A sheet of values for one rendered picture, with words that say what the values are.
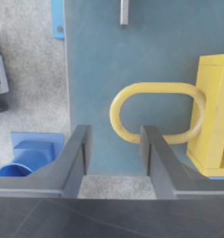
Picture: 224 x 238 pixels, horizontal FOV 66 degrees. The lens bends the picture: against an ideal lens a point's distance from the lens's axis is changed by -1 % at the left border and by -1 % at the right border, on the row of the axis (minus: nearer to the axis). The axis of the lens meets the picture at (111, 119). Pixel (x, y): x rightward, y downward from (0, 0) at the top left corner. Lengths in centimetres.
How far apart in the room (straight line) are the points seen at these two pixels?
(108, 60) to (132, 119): 10
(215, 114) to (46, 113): 134
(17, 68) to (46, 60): 23
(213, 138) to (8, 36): 145
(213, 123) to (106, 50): 17
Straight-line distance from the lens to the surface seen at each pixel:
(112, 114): 23
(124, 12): 24
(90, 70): 26
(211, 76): 25
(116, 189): 171
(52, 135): 151
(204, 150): 26
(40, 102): 147
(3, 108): 147
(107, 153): 30
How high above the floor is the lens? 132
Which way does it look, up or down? 73 degrees down
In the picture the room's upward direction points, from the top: 177 degrees counter-clockwise
